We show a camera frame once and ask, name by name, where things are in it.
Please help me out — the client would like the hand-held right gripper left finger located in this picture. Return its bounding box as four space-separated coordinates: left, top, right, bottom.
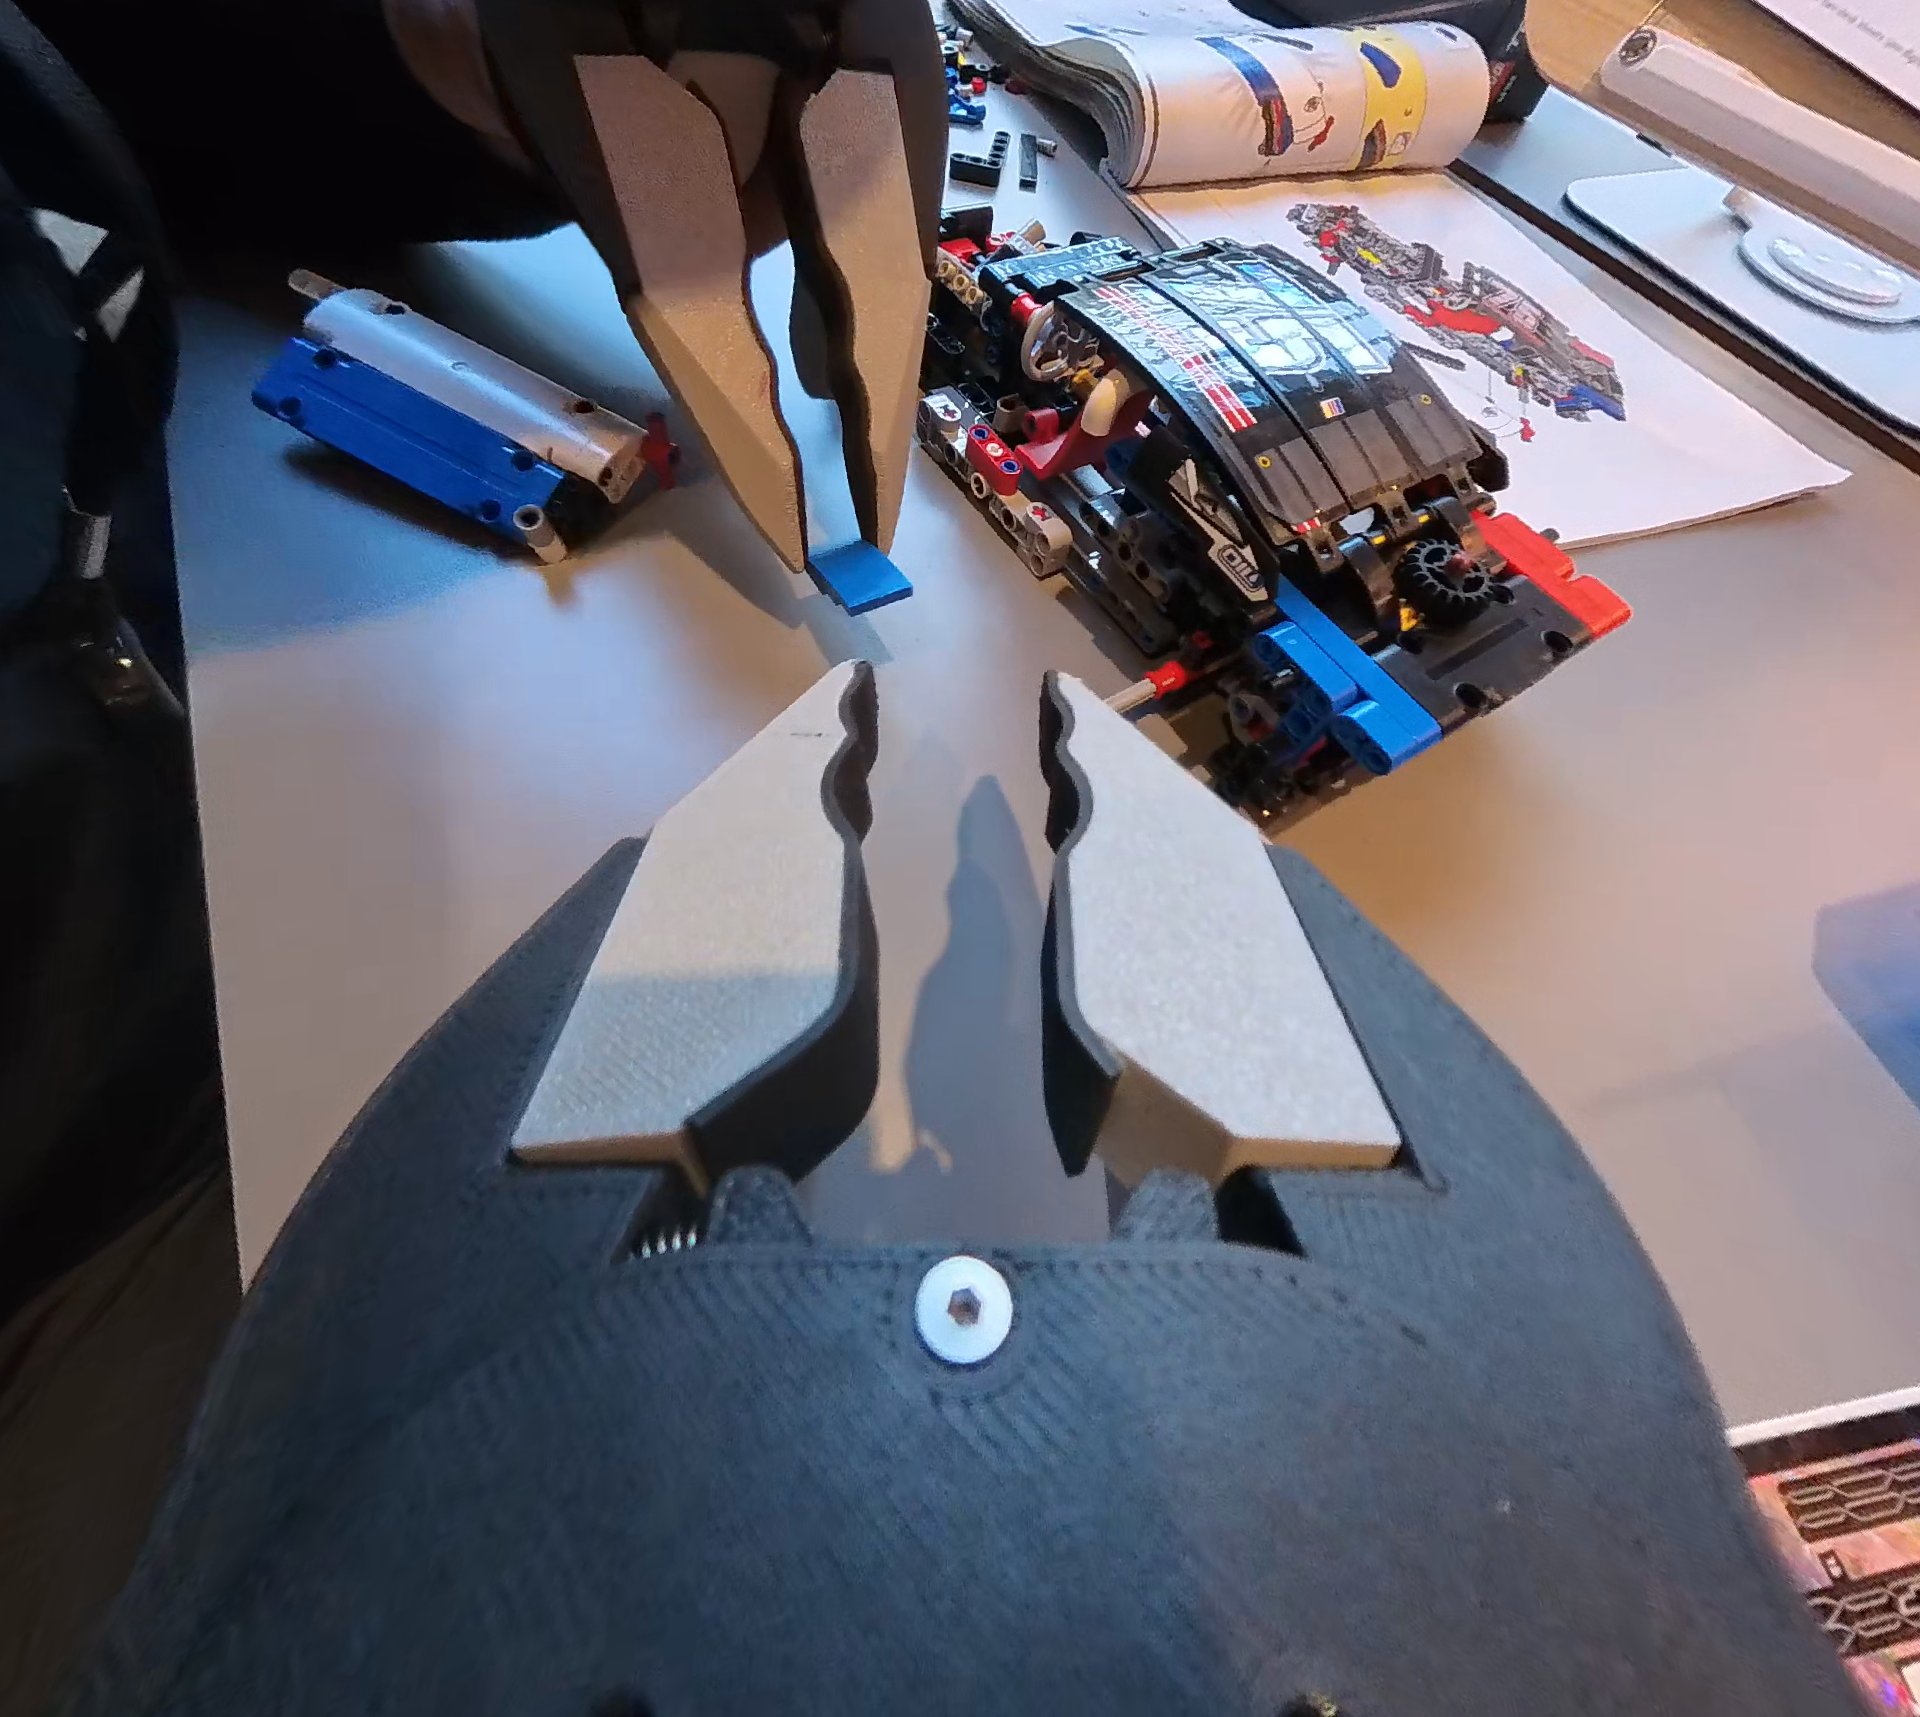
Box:
510 658 885 1191

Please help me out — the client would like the blue storage bin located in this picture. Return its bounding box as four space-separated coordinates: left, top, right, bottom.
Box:
1812 885 1920 1074

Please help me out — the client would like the pile of loose brick parts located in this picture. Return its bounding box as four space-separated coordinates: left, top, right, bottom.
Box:
933 6 1061 193

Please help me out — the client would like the person's left hand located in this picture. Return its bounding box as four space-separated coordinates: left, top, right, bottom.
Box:
374 0 529 167

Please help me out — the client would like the blue and white brick panel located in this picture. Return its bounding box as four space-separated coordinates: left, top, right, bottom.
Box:
252 268 684 567

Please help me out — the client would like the white printed instruction sheet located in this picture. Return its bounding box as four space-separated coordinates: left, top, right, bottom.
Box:
1125 173 1854 548

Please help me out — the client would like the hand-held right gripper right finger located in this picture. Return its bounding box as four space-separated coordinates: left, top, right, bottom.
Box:
1038 670 1409 1183

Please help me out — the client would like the blue smooth tile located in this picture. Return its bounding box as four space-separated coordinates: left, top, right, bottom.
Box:
805 537 919 619

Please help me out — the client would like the holographic sticker sheet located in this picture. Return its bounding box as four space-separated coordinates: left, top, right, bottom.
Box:
1725 1388 1920 1717

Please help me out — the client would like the person's left forearm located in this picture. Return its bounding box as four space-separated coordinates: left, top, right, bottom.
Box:
0 0 564 249

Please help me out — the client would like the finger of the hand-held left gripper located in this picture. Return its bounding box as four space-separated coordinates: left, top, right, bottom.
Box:
570 49 821 576
786 65 955 558

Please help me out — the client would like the grey desk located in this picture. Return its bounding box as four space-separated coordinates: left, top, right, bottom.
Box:
164 0 1920 1436

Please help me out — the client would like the black toy brick race car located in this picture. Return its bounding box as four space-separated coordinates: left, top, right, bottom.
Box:
919 202 1638 827

